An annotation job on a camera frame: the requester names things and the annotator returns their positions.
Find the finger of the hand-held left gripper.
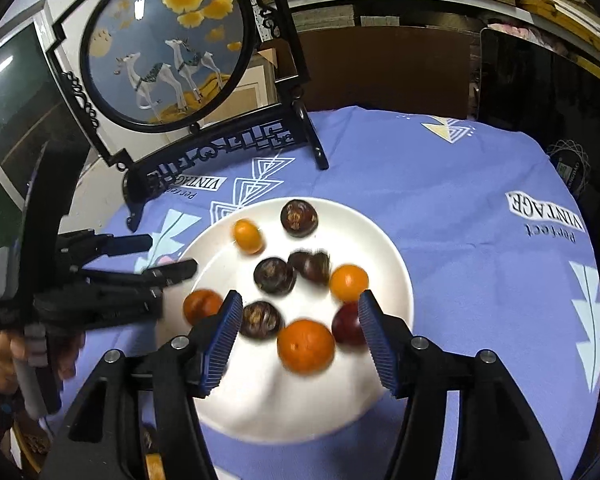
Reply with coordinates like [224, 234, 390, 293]
[80, 259, 198, 293]
[60, 230, 153, 266]

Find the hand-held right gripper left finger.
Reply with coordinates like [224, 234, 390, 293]
[40, 290, 244, 480]

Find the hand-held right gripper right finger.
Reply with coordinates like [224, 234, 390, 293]
[357, 289, 563, 480]

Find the large dark red plum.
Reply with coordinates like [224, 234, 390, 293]
[331, 301, 368, 347]

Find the dark water chestnut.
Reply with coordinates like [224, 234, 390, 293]
[280, 199, 319, 237]
[287, 248, 332, 285]
[239, 301, 285, 338]
[253, 257, 298, 295]

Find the large orange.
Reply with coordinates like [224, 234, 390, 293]
[276, 318, 336, 375]

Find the white round plate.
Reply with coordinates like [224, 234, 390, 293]
[170, 196, 415, 445]

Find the blue printed tablecloth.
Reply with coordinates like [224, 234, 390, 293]
[55, 106, 600, 480]

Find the round deer screen ornament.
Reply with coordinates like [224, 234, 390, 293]
[45, 0, 329, 233]

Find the brown board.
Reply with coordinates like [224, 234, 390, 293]
[260, 25, 481, 121]

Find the black glossy panel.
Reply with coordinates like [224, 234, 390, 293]
[477, 27, 600, 241]

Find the pink cloth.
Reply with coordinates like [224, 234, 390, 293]
[485, 17, 581, 56]

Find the window with white frame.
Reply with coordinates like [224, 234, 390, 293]
[0, 0, 101, 211]

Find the light wooden picture frame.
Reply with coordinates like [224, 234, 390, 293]
[200, 50, 281, 128]

